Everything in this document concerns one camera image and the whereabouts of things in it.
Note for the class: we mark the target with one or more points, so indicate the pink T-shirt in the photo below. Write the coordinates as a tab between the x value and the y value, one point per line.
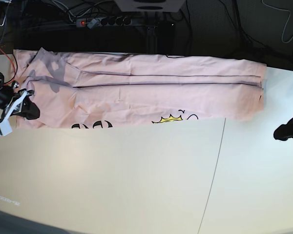
87	90

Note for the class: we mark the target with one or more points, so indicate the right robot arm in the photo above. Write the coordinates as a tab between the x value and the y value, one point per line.
4	6

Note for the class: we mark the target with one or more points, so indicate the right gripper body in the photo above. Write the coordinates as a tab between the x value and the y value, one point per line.
7	93

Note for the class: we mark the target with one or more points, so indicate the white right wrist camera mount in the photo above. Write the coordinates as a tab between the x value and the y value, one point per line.
13	110

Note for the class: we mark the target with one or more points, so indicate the white table label sticker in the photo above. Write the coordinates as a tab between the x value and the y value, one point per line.
9	201

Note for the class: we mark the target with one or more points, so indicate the black power strip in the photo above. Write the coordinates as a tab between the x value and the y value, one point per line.
104	21

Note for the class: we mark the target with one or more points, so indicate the aluminium frame post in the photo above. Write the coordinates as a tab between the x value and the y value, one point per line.
150	40

